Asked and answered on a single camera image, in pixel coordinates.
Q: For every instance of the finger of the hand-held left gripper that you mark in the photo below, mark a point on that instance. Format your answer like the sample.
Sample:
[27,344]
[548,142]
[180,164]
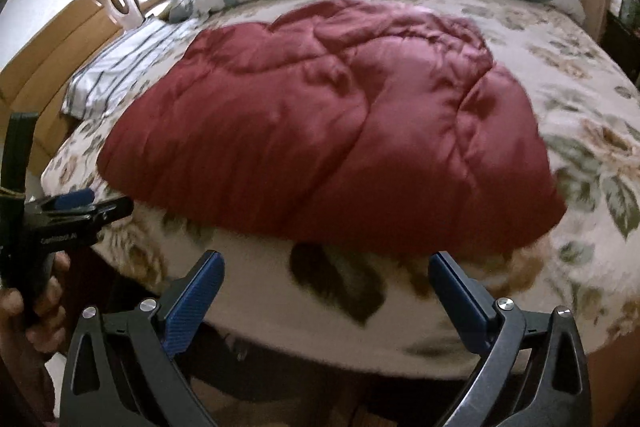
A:
[75,199]
[112,211]

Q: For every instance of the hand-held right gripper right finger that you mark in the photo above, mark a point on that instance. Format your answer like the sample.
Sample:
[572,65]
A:
[461,302]

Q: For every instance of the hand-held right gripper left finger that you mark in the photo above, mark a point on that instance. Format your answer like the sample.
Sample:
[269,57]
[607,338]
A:
[195,307]

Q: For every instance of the red quilted jacket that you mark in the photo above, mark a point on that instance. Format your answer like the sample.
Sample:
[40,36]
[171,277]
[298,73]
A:
[325,132]

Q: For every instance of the person's left hand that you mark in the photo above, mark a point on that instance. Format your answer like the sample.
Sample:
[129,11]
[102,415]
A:
[47,302]

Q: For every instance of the floral bed blanket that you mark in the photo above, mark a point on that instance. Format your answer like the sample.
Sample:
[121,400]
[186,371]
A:
[325,307]

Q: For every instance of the striped pillow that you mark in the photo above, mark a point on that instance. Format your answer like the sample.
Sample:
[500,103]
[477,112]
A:
[115,67]

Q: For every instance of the wooden headboard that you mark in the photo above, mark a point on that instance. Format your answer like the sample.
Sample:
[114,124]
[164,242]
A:
[65,37]

